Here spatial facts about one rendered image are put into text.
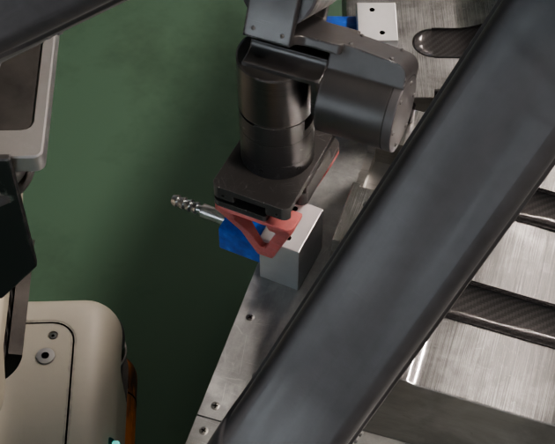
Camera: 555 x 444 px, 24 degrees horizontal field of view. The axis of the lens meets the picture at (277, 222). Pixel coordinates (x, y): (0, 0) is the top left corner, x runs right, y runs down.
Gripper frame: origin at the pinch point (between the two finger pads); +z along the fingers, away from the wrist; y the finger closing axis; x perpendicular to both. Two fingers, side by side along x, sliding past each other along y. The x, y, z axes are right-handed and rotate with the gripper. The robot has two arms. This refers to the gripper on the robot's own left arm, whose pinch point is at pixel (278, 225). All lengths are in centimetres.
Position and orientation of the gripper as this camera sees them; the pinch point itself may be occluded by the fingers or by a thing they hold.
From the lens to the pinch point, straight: 106.5
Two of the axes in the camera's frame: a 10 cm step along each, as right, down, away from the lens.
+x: -9.1, -3.2, 2.7
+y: 4.2, -7.1, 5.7
